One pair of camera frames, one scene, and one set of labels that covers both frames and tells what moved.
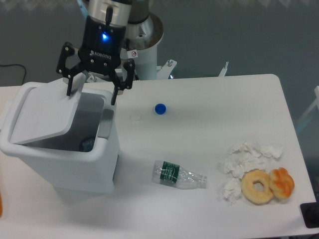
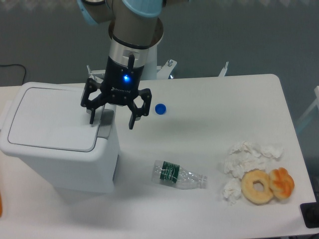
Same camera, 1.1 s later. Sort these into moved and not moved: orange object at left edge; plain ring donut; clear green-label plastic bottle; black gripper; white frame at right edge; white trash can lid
Moved: black gripper; white trash can lid
Not moved: orange object at left edge; white frame at right edge; plain ring donut; clear green-label plastic bottle
